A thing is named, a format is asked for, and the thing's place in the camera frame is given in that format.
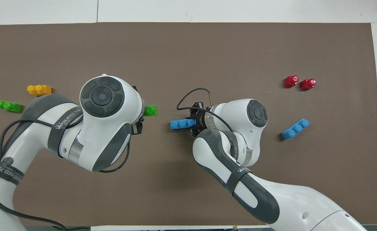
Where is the red one-stud toy brick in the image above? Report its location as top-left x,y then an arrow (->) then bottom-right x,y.
284,75 -> 299,88
301,78 -> 316,91

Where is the black left arm gripper cable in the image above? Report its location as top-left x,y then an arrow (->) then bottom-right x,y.
0,109 -> 132,231

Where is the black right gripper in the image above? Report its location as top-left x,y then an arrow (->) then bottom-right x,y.
189,101 -> 210,138

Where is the black left arm base cable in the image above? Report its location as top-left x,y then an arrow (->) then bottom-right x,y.
52,226 -> 91,231

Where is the yellow two-stud toy brick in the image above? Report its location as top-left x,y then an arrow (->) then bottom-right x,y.
27,84 -> 52,97

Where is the black right arm gripper cable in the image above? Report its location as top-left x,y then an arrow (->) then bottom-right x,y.
176,88 -> 237,154

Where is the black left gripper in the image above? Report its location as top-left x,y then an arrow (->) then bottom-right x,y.
132,85 -> 144,135

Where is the black arm gripper cable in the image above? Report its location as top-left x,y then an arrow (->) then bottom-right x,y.
176,88 -> 237,154
0,109 -> 132,231

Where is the brown table mat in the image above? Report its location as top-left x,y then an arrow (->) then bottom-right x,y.
0,22 -> 377,227

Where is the blue three-stud toy brick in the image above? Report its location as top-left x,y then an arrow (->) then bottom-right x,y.
280,118 -> 310,140
170,118 -> 196,130

